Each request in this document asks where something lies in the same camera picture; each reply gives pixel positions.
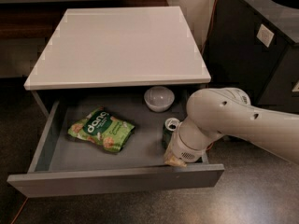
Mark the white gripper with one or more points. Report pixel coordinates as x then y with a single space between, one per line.
183 149

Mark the green rice chip bag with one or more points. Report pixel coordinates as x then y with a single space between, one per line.
103 129

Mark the grey top drawer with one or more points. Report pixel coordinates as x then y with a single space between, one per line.
63 165

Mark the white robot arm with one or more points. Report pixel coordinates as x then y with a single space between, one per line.
214 113

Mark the grey drawer cabinet white top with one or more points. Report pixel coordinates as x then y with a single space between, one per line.
119 47

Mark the black counter cabinet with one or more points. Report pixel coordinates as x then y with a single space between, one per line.
235 57

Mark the green soda can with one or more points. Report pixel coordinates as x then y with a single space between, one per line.
169 126

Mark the white bowl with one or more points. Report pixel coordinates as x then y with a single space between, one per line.
159 98

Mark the dark wooden bench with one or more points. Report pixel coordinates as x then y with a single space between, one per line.
39 19

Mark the white wall socket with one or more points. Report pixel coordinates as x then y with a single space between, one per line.
265 35

